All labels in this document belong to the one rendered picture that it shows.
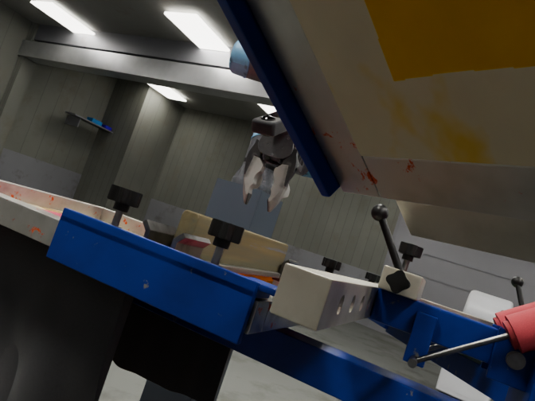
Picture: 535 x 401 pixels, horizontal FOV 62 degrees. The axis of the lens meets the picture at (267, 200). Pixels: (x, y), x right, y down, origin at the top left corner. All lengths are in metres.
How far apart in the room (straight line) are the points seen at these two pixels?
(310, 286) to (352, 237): 9.62
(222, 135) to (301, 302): 11.63
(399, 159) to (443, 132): 0.04
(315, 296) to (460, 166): 0.21
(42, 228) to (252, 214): 0.85
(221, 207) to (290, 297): 1.08
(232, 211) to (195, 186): 10.53
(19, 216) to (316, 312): 0.47
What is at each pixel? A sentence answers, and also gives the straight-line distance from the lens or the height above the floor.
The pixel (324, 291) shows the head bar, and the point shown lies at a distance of 0.42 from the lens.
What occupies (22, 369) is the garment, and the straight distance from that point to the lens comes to 0.81.
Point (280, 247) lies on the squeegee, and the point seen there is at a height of 1.05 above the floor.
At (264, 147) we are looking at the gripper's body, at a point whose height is 1.22.
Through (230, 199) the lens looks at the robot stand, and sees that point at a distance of 1.48.
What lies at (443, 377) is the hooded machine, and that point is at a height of 0.21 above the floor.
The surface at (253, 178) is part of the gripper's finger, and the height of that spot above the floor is 1.16.
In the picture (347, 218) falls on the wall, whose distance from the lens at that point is 10.14.
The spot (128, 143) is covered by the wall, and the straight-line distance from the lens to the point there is 11.72.
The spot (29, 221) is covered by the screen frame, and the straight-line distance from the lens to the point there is 0.72.
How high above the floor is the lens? 1.06
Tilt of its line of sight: 5 degrees up
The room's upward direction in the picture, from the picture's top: 19 degrees clockwise
